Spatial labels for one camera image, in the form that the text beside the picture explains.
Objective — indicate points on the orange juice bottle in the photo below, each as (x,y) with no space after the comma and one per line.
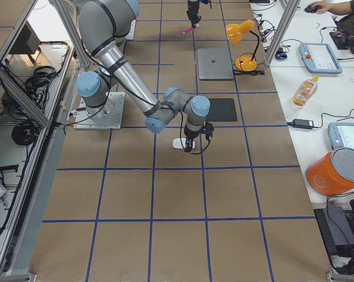
(306,90)

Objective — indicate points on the grey closed laptop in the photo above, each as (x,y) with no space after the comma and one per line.
(214,64)

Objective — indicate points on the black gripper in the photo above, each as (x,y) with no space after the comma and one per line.
(193,6)
(190,138)

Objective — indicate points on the aluminium frame post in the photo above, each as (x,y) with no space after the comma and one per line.
(283,25)

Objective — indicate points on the near blue teach pendant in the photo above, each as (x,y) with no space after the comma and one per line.
(341,135)

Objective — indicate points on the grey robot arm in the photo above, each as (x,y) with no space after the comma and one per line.
(101,23)

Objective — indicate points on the black mousepad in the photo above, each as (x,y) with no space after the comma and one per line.
(222,110)

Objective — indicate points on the black box on floor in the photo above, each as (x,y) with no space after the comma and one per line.
(335,230)

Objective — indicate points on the person's hand on mouse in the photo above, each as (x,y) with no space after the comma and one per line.
(320,6)

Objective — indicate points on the white computer mouse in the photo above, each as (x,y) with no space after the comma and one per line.
(179,143)

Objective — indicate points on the black power adapter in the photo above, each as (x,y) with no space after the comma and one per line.
(301,124)

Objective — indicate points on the far blue teach pendant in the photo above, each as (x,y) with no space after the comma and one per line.
(319,58)

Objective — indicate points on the black computer mouse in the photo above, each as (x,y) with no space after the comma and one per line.
(311,9)

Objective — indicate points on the orange bucket grey lid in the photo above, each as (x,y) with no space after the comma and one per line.
(333,173)

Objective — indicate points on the blue teach pendant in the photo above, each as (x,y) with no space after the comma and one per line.
(341,135)
(319,58)

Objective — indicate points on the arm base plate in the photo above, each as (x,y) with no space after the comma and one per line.
(110,117)

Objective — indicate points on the pink marker pen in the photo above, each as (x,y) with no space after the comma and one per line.
(190,29)

